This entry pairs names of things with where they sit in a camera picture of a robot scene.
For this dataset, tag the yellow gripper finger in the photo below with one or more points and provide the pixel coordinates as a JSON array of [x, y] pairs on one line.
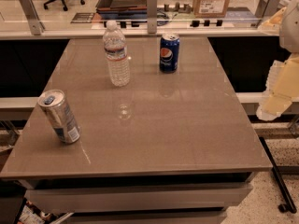
[[272, 25], [282, 87]]

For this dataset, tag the blue pepsi can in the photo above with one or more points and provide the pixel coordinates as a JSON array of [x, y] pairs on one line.
[[169, 48]]

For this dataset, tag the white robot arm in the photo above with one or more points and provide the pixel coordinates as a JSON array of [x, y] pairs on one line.
[[289, 29]]

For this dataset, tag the silver redbull can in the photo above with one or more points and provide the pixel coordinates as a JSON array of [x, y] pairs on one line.
[[56, 108]]

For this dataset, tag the brown cardboard box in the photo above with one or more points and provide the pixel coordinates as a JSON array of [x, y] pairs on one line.
[[210, 8]]

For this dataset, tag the black floor bar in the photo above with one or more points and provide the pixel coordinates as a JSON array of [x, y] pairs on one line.
[[289, 205]]

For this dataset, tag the clear plastic water bottle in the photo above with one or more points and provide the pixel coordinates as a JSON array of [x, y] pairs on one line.
[[115, 47]]

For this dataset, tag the upper grey drawer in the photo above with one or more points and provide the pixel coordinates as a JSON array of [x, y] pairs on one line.
[[142, 198]]

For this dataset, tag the grey drawer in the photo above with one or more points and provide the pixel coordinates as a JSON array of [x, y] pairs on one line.
[[142, 198], [196, 217]]

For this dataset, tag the lower grey drawer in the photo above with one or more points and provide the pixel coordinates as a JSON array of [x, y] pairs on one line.
[[196, 217]]

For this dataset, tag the right metal railing post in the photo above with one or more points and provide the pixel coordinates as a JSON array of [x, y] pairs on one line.
[[266, 8]]

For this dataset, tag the metal railing post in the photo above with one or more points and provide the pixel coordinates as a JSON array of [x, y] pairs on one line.
[[266, 8], [152, 16], [35, 25]]

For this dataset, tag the middle metal railing post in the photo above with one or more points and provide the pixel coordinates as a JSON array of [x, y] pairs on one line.
[[152, 16]]

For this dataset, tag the left metal railing post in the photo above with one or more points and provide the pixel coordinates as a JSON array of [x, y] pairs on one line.
[[35, 25]]

